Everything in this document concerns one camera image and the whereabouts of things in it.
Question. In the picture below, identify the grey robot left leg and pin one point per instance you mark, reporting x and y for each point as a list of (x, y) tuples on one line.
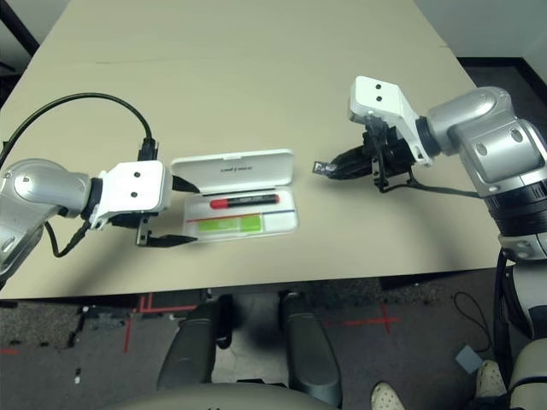
[(192, 350)]

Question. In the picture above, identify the grey robot leg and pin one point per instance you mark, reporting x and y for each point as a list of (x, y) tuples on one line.
[(192, 350), (312, 350)]

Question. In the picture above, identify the red tape vertical strip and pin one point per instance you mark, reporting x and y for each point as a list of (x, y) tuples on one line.
[(127, 335)]

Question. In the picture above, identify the grey robot right leg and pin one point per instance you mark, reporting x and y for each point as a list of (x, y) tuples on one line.
[(312, 350)]

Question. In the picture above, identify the white plastic pencil case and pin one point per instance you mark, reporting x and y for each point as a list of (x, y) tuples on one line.
[(239, 168)]

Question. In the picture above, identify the red black marker pen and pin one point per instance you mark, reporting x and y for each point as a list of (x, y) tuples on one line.
[(243, 201)]

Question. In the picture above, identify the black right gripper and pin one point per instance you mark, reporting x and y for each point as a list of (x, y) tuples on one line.
[(391, 158)]

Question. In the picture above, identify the black framed side table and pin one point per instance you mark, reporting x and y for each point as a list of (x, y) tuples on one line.
[(17, 25)]

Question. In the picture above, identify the grey robot torso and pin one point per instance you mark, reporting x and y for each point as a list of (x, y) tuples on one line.
[(222, 397)]

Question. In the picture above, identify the white perforated shoe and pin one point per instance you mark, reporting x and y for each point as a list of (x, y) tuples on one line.
[(490, 379)]

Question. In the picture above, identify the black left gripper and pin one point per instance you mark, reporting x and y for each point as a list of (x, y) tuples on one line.
[(126, 220)]

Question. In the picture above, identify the blue grey floor pad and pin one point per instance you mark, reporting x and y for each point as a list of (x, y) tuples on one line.
[(468, 360)]

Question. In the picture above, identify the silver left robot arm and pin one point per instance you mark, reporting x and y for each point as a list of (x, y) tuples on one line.
[(38, 192)]

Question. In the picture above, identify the black table frame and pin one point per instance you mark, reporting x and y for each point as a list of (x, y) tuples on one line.
[(401, 282)]

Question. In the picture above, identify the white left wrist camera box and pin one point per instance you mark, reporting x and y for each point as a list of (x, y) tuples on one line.
[(132, 188)]

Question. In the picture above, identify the white shoe tip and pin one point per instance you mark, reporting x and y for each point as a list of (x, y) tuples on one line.
[(386, 397)]

